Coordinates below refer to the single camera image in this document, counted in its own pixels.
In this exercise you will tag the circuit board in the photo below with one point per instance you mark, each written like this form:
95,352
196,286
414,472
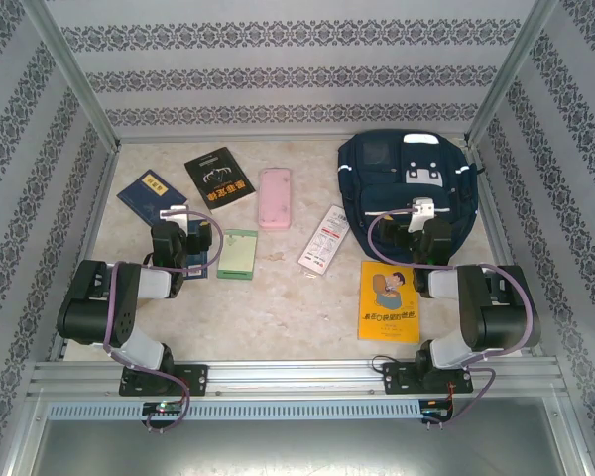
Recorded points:
163,408
436,409

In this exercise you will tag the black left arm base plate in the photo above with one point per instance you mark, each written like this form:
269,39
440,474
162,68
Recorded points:
196,379

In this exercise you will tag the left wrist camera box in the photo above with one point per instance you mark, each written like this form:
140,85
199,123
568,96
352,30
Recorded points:
173,213

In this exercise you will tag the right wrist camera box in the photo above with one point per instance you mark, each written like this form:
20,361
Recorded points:
421,213

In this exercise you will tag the navy book with yellow label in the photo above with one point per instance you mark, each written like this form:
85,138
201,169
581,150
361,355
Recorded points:
149,196

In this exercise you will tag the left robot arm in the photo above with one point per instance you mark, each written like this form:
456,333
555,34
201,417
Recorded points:
94,317

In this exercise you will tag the aluminium table edge rail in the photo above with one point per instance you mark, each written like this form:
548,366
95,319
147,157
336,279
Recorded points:
491,208
277,138
93,223

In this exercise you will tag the aluminium mounting rail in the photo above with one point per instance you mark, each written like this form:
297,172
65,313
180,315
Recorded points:
287,377

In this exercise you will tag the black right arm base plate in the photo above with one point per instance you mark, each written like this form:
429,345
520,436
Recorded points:
396,379

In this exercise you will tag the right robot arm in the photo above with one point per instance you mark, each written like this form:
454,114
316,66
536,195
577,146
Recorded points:
501,317

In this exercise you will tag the right circuit board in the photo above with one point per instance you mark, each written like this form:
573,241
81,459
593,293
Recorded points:
436,409

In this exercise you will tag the green notebook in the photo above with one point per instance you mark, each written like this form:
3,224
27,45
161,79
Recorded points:
238,253

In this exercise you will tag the navy blue backpack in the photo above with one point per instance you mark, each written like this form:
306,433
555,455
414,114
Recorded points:
377,173

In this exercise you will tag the pink pencil case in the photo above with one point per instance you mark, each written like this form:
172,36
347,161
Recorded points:
275,198

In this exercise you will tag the aluminium frame post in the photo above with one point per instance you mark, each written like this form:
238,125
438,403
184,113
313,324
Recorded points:
74,74
509,74

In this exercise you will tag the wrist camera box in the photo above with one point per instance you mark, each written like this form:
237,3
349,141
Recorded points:
421,213
173,213

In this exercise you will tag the blue book with barcode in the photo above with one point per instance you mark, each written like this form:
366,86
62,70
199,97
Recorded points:
198,264

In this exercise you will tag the left circuit board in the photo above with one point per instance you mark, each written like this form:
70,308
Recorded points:
163,408

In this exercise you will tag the black book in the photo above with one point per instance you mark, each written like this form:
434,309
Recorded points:
218,178

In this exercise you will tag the grey metal sheet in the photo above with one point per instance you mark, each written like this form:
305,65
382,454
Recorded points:
297,451

